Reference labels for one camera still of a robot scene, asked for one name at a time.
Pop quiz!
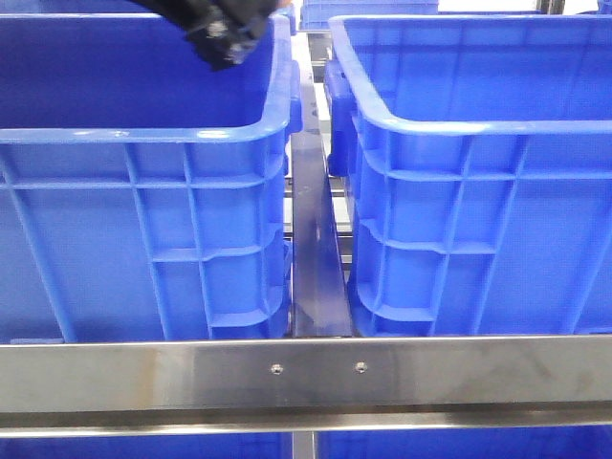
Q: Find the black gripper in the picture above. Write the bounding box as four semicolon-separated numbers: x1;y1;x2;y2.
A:
142;0;279;71

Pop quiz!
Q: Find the blue bin far back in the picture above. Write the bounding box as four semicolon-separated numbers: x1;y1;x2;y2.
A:
299;0;439;31

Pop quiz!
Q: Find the blue plastic bin left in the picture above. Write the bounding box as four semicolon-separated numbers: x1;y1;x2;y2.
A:
1;14;301;344

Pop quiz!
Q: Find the blue plastic bin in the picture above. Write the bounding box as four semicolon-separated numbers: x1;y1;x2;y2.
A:
325;14;611;337
1;14;301;344

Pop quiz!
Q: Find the blue plastic bin right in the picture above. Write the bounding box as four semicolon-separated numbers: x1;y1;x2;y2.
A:
325;14;611;337

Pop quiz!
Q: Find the steel rack centre divider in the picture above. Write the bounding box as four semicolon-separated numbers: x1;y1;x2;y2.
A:
291;61;353;338

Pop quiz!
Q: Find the blue bin lower left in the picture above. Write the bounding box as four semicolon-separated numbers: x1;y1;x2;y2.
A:
1;433;291;458

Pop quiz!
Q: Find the blue bin lower right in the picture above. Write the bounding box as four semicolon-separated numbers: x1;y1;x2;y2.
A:
318;426;611;458

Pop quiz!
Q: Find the steel rack front rail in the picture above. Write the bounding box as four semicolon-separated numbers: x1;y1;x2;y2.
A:
1;335;611;437

